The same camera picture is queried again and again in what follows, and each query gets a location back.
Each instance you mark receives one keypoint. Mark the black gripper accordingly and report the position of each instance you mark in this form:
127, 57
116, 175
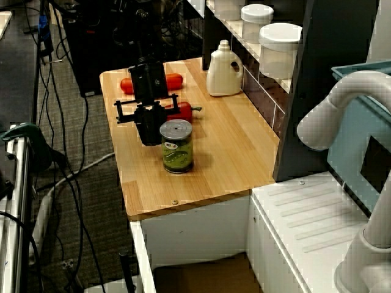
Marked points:
148, 82

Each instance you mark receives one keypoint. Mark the green toy can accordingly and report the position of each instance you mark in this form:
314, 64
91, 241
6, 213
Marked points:
177, 149

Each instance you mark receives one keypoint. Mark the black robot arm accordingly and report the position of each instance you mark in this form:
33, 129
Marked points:
141, 55

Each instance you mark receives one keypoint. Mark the white toy sink with drainboard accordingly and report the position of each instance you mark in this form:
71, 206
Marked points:
305, 207

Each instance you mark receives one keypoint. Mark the red toy pepper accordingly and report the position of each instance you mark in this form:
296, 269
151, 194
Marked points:
181, 111

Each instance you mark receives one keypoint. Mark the orange toy sausage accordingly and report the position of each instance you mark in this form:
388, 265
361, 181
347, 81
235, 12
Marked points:
174, 81

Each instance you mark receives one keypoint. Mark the white toy detergent bottle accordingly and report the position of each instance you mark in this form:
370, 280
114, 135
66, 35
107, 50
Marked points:
221, 73

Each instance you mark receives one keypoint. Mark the black computer box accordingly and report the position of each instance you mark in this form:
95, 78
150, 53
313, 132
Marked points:
88, 55

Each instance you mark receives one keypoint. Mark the dark green object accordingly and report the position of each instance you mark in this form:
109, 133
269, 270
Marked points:
30, 137

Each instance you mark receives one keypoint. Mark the dark desk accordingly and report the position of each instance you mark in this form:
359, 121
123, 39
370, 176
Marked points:
18, 76

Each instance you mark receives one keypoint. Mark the blue clip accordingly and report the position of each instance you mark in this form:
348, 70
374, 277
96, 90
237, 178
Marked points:
44, 27

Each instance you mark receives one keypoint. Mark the small translucent jar white lid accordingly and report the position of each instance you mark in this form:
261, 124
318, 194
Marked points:
255, 18

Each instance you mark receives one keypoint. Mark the black pole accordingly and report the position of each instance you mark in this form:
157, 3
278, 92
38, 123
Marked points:
126, 271

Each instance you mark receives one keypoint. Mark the brown cardboard sheet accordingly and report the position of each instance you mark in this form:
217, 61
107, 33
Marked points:
207, 274

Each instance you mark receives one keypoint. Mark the white toy faucet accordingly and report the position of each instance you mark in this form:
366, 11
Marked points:
323, 116

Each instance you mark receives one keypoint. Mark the black shelf unit tiled back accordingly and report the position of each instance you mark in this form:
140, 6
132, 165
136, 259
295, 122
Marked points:
333, 91

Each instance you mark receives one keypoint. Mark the blue plastic bin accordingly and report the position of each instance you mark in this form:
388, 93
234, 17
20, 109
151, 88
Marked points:
348, 158

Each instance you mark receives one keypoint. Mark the black rectangular pad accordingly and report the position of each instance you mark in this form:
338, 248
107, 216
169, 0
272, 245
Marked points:
377, 164

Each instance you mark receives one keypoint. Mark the aluminium frame rail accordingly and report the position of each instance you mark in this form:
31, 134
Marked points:
18, 198

